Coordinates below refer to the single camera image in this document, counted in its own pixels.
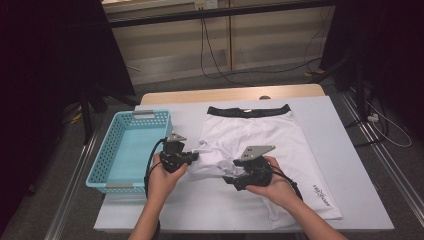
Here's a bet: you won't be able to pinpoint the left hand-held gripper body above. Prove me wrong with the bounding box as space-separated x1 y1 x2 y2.
159 132 193 174

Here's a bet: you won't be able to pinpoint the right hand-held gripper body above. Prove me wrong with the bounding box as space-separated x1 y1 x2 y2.
233 144 277 192

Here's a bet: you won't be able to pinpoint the white shorts with black waistband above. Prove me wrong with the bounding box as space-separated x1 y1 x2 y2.
188 103 344 231

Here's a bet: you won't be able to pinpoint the light blue plastic basket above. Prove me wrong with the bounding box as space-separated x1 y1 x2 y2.
85 109 174 195

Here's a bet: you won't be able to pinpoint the person's left hand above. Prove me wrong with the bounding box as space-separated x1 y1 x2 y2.
146 153 189 205

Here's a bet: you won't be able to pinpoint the person's right hand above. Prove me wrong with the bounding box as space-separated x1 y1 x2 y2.
245 155 301 211

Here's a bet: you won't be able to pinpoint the white table mat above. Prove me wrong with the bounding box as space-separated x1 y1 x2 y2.
94 95 395 233

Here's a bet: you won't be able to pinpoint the wooden table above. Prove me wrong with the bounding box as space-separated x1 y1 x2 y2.
139 83 326 106

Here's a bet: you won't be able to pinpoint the black metal stand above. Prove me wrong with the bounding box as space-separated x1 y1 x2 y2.
311 54 368 121
78 83 141 144

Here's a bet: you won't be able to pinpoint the black horizontal metal bar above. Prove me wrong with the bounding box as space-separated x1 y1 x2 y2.
108 0 336 29

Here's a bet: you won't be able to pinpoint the black curtain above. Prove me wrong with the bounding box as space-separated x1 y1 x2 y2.
0 0 136 234
319 0 424 141

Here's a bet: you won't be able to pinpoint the left hand-held gripper black cable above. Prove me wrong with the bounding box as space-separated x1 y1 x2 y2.
143 138 168 240

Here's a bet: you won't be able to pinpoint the hand-held gripper black cable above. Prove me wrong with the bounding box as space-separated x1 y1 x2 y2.
271 164 304 203
143 138 168 240

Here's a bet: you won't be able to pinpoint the right hand-held gripper black cable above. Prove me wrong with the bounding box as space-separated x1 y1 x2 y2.
271 164 304 203

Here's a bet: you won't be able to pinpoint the black hanging wall cable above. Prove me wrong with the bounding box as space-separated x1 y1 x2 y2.
199 18 323 88

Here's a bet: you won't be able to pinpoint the aluminium floor rail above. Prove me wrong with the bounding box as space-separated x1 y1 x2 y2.
339 88 424 228
44 131 99 240

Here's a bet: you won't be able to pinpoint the thin black wall cable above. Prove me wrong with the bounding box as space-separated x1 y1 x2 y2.
302 6 329 66

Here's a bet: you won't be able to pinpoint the black floor cable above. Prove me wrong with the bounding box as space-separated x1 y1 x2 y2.
344 99 389 148

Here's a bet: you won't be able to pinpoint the white floor cable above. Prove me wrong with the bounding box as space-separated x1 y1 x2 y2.
364 99 413 148

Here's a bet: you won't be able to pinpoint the white wall socket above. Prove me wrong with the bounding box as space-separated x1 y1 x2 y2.
194 0 219 10

